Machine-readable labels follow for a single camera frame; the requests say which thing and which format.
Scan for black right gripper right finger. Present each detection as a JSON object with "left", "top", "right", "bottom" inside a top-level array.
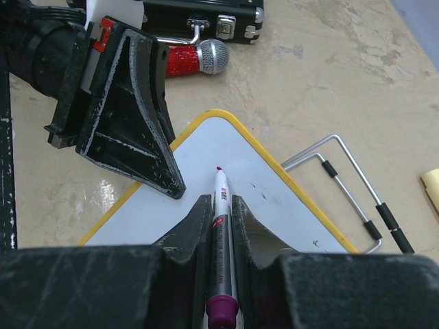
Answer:
[{"left": 232, "top": 195, "right": 309, "bottom": 328}]

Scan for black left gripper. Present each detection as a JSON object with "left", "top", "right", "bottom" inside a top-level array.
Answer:
[{"left": 45, "top": 20, "right": 186, "bottom": 199}]

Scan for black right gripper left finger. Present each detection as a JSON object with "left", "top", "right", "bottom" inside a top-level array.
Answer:
[{"left": 143, "top": 195, "right": 212, "bottom": 328}]

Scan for pink and white marker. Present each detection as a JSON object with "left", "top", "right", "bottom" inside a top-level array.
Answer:
[{"left": 206, "top": 167, "right": 239, "bottom": 328}]

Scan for yellow framed whiteboard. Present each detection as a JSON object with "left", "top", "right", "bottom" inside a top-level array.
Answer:
[{"left": 78, "top": 108, "right": 359, "bottom": 254}]

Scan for red toy microphone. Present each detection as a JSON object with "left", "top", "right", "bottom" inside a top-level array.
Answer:
[{"left": 166, "top": 39, "right": 229, "bottom": 77}]

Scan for black hard case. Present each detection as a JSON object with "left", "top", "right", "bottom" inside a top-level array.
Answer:
[{"left": 142, "top": 0, "right": 265, "bottom": 44}]

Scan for cream toy microphone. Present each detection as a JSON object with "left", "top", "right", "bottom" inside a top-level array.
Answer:
[{"left": 420, "top": 169, "right": 439, "bottom": 213}]

